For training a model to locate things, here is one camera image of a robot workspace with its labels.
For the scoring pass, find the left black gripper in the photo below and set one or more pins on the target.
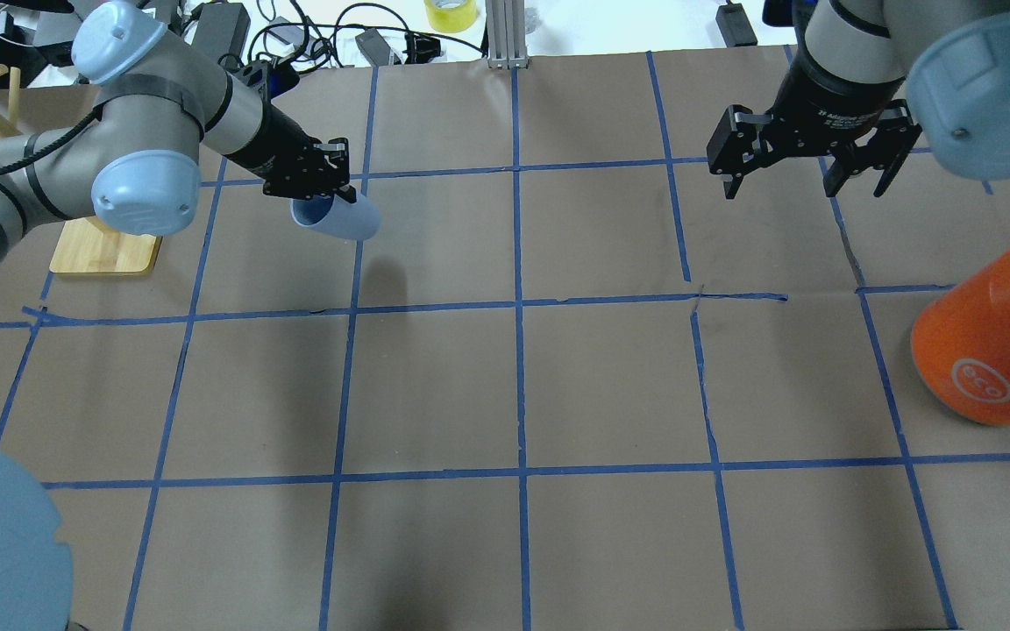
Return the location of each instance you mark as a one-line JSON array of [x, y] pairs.
[[273, 146]]

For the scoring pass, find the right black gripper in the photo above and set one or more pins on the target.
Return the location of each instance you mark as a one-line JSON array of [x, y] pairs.
[[831, 107]]

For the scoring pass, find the white paper cup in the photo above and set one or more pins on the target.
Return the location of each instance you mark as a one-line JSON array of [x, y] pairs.
[[358, 220]]

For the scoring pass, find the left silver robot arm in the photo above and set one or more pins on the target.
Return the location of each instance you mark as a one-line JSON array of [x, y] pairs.
[[133, 163]]

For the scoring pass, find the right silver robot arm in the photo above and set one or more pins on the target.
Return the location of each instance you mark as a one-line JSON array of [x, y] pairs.
[[869, 79]]

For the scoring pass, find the black power adapter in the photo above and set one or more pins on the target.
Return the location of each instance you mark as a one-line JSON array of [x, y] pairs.
[[734, 25]]

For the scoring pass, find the yellow tape roll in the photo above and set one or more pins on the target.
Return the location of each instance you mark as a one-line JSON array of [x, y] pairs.
[[447, 16]]

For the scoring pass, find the orange cylindrical can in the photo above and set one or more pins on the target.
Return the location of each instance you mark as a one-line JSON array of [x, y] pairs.
[[960, 346]]

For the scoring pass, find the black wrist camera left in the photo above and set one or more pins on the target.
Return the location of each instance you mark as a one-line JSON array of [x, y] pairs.
[[270, 78]]

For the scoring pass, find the black power brick with cables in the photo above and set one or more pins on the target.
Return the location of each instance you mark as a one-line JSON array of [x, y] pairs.
[[342, 34]]

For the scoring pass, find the aluminium frame post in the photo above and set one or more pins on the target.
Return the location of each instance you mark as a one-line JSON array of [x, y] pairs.
[[505, 29]]

